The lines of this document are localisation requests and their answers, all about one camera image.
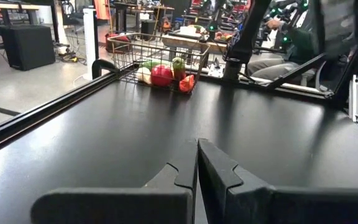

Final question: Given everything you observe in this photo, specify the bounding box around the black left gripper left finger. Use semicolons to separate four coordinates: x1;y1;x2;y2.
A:
30;138;198;224

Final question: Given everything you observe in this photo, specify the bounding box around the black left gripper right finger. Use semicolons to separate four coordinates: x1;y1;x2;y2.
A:
198;138;358;224

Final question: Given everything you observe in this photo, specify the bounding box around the orange carrot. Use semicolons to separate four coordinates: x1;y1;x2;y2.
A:
178;74;196;94

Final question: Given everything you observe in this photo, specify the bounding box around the red tomato green stem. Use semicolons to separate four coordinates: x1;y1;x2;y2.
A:
150;63;175;88

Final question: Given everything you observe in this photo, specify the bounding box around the red chili pepper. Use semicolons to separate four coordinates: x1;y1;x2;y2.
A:
173;69;187;82

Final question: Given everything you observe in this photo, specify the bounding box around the white garlic bulb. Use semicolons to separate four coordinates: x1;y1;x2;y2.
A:
135;66;153;85

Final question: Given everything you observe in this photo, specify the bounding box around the green cucumber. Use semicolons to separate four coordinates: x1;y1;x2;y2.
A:
139;57;186;72

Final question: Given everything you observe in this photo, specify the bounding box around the person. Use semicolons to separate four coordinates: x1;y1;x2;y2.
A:
246;17;326;81

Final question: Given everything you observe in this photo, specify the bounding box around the grey office chair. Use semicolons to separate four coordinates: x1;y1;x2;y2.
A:
299;52;331;88

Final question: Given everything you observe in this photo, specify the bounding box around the silver aluminium upright profile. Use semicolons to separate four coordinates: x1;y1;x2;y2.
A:
348;74;358;123

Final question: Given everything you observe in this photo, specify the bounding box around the wooden background table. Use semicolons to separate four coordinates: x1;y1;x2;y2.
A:
161;32;230;63

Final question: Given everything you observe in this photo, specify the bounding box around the red bag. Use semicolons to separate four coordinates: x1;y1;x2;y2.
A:
104;32;131;54

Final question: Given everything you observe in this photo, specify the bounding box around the white tower fan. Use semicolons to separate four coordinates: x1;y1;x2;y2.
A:
82;7;99;82

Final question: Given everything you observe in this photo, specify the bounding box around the orange hanging cloth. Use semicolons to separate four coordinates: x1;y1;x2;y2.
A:
93;0;110;21

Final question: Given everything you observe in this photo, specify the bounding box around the black speaker box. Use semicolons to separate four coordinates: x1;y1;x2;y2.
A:
0;24;57;72

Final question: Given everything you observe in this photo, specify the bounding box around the wooden top background desk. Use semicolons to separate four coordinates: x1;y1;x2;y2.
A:
0;0;58;44

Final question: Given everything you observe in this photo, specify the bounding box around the white fan cable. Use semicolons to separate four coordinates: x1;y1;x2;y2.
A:
71;73;92;88

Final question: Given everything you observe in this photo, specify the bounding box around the black table frame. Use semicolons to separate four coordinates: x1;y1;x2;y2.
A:
0;0;358;160

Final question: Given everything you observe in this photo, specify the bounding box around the black rail clamp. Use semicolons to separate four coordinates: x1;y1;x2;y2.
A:
91;58;118;80

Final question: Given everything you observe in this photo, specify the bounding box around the copper wire basket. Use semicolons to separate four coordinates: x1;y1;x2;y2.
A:
107;32;211;95

